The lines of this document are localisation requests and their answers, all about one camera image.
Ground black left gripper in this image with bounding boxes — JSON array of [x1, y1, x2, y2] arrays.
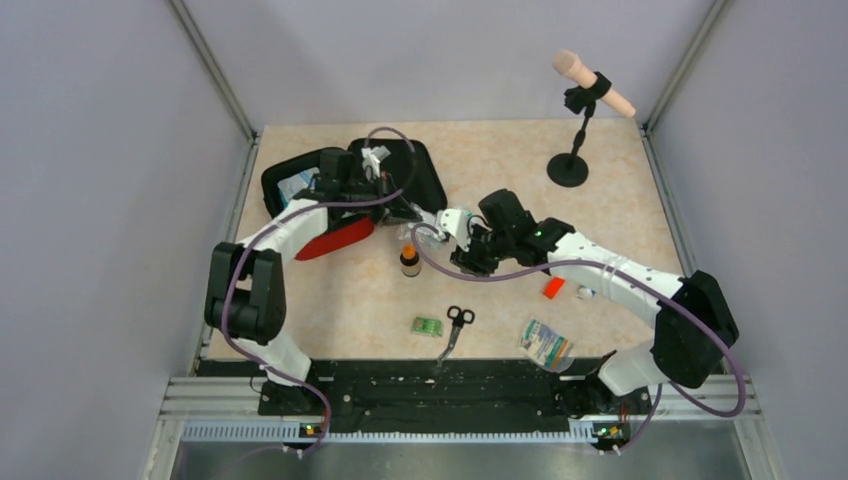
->
[[339, 169, 421, 225]]

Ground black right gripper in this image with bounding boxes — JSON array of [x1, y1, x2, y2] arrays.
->
[[451, 221, 514, 280]]

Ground bandage roll packet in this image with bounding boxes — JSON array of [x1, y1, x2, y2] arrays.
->
[[517, 319, 575, 373]]

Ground blue gauze packet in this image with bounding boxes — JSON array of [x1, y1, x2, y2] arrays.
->
[[277, 168, 319, 209]]

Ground clear bag wipe sachets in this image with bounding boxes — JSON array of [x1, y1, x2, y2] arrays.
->
[[397, 222, 443, 251]]

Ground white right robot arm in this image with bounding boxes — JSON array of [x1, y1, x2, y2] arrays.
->
[[436, 189, 739, 412]]

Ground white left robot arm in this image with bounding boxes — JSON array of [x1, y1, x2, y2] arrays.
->
[[204, 140, 446, 414]]

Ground red black medicine kit case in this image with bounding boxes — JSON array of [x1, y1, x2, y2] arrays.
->
[[260, 138, 448, 261]]

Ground brown bottle orange cap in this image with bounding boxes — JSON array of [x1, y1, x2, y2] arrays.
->
[[399, 243, 421, 278]]

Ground orange small box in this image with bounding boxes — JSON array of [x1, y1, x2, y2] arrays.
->
[[542, 276, 566, 300]]

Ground green wind oil box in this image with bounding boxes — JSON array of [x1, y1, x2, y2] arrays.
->
[[411, 317, 443, 338]]

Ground black microphone stand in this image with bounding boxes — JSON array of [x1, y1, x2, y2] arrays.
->
[[547, 71, 612, 188]]

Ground beige microphone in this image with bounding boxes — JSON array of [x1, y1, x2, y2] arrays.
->
[[552, 50, 636, 118]]

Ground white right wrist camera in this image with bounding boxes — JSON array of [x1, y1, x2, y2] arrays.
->
[[436, 208, 471, 252]]

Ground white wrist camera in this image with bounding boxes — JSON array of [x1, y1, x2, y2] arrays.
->
[[360, 146, 391, 180], [436, 208, 471, 252]]

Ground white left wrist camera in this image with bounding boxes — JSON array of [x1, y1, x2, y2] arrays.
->
[[360, 146, 391, 180]]

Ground black handled scissors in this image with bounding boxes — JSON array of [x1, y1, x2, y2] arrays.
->
[[436, 305, 476, 368]]

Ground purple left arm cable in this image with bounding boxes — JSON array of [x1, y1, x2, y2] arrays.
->
[[219, 125, 419, 455]]

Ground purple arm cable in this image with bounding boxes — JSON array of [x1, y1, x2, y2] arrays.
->
[[410, 223, 748, 455], [219, 125, 419, 455]]

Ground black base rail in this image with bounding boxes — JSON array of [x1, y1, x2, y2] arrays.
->
[[197, 359, 652, 434]]

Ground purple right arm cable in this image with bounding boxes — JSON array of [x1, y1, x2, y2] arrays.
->
[[410, 223, 748, 455]]

